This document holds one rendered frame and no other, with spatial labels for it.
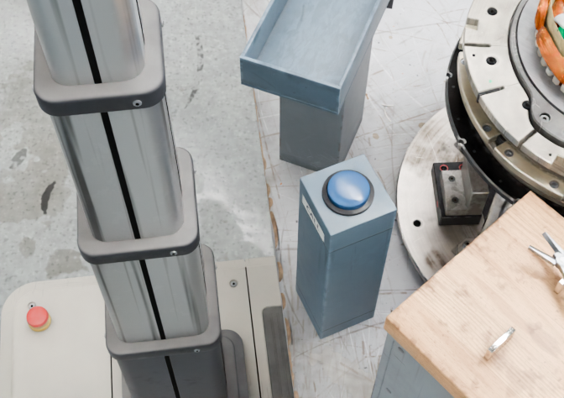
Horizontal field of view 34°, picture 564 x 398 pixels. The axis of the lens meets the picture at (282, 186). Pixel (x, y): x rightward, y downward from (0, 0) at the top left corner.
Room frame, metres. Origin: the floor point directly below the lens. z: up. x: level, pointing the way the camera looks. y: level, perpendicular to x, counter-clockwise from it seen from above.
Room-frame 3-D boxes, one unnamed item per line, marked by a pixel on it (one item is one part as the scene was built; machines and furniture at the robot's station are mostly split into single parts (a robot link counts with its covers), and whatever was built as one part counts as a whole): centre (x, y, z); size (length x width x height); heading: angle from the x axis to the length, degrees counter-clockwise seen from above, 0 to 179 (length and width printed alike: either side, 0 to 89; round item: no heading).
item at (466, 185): (0.59, -0.22, 0.85); 0.06 x 0.04 x 0.05; 3
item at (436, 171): (0.60, -0.21, 0.81); 0.08 x 0.05 x 0.02; 3
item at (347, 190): (0.46, -0.06, 1.04); 0.04 x 0.04 x 0.01
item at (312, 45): (0.70, -0.05, 0.92); 0.25 x 0.11 x 0.28; 159
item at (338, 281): (0.46, -0.06, 0.91); 0.07 x 0.07 x 0.25; 24
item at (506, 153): (0.47, -0.24, 1.05); 0.08 x 0.02 x 0.01; 47
